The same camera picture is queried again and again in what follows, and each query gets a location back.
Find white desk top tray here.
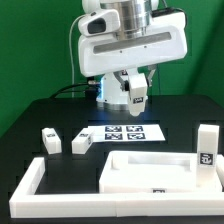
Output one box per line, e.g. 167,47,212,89
99,151,222,193

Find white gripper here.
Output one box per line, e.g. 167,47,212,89
78,12,187,91

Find white camera cable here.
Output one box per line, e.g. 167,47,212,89
68,13,88,98

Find fiducial marker sheet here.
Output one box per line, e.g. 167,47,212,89
88,124,165,142

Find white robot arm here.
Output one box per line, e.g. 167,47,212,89
78,0,187,116

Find black cables at base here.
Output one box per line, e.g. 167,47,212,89
49,82,101,100

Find white L-shaped fence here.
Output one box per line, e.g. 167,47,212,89
9,157,224,218

